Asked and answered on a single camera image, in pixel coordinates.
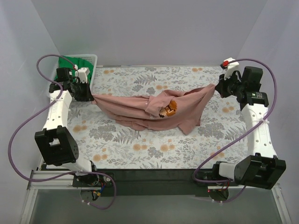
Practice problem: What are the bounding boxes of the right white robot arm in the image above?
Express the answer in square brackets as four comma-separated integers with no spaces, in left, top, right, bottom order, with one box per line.
[211,66,286,189]

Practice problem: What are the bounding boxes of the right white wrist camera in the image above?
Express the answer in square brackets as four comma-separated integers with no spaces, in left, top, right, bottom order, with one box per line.
[221,57,239,80]

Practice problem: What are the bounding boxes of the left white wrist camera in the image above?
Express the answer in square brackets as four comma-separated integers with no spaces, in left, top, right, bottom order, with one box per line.
[73,67,90,84]

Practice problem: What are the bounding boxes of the white plastic basket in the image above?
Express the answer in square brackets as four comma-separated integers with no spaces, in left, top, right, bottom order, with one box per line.
[52,54,98,91]

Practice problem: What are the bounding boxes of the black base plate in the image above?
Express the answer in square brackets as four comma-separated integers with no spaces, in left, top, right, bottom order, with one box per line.
[72,168,240,196]

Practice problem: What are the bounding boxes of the pink t-shirt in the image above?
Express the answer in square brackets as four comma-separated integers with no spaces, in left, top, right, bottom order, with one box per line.
[92,84,215,135]

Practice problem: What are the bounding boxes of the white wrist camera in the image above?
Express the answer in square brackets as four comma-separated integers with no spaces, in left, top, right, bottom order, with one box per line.
[73,67,90,84]
[221,57,239,80]

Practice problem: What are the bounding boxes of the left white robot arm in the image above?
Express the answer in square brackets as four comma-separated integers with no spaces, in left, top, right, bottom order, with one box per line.
[35,67,100,187]

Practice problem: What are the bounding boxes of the aluminium frame rail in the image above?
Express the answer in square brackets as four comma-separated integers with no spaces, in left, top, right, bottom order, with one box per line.
[18,169,292,224]

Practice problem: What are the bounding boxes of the floral table mat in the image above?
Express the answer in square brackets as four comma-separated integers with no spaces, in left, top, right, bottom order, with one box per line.
[68,67,247,169]

